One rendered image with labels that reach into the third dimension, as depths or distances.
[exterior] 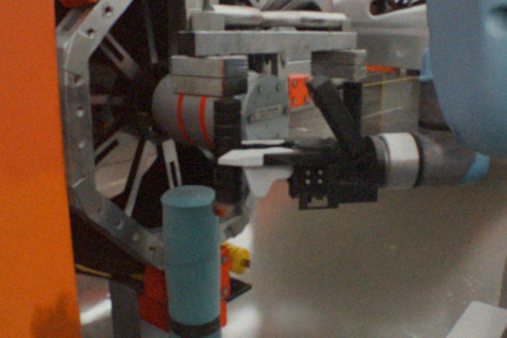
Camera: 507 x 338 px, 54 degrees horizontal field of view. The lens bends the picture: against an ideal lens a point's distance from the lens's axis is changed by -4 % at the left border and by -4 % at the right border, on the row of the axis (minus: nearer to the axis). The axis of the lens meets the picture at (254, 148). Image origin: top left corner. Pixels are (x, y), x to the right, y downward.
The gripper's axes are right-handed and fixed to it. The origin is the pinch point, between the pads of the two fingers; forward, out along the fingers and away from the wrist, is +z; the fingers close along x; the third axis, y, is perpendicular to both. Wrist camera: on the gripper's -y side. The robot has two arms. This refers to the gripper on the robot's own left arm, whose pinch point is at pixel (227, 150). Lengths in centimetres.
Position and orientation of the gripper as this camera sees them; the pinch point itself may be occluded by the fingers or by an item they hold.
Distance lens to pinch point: 66.6
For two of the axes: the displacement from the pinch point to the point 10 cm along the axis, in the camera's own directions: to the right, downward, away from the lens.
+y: 0.0, 9.8, 2.2
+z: -9.9, 0.3, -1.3
